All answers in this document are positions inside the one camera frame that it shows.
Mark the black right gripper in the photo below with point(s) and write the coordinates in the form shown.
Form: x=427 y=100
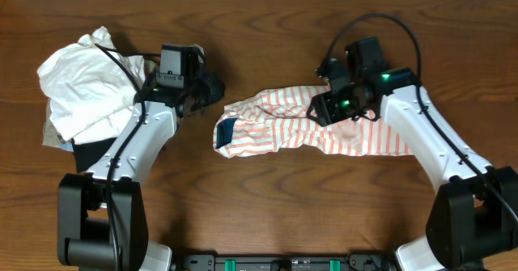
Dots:
x=325 y=112

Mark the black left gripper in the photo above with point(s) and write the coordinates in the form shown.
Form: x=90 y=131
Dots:
x=214 y=92

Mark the red white striped shirt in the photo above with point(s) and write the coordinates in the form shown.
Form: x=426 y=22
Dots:
x=276 y=118

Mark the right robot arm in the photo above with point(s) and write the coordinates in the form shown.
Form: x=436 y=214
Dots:
x=474 y=214

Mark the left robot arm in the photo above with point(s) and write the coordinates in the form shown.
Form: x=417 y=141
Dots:
x=101 y=218

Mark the white folded garment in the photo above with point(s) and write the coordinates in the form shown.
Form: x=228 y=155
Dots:
x=90 y=97

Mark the black folded garment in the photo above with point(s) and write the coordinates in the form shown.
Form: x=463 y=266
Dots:
x=87 y=154

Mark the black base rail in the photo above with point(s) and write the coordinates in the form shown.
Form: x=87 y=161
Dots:
x=359 y=261

